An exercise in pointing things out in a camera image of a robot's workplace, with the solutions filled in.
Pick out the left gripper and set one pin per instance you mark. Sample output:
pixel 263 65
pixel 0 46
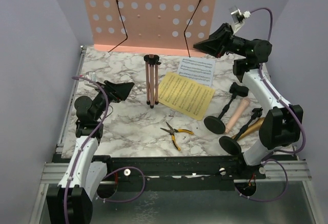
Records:
pixel 118 92

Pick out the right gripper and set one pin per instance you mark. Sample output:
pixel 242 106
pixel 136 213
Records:
pixel 225 38

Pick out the pink perforated music stand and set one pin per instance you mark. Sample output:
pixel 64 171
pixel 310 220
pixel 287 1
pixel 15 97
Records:
pixel 161 27

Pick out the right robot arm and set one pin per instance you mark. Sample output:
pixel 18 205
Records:
pixel 282 124

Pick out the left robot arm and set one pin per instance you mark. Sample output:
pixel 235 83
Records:
pixel 71 200

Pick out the white sheet music page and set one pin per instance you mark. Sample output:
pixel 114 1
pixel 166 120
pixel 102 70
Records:
pixel 198 69

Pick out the yellow sheet music page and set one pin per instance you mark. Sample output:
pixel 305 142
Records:
pixel 185 95

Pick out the pink toy microphone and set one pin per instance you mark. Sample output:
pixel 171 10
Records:
pixel 244 103

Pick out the gold toy microphone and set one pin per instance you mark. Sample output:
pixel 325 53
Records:
pixel 253 128

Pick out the black mic stand front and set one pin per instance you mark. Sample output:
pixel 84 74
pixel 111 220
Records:
pixel 230 144

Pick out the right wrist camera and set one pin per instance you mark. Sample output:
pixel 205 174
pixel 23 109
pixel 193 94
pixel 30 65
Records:
pixel 238 18

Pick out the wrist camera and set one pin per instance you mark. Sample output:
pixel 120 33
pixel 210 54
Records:
pixel 238 18
pixel 90 75

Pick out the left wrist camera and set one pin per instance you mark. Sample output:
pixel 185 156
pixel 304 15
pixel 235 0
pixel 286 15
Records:
pixel 90 75

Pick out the yellow handled pliers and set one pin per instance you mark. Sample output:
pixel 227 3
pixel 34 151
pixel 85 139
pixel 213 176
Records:
pixel 172 131

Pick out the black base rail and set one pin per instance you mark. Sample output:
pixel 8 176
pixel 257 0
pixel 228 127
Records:
pixel 132 174

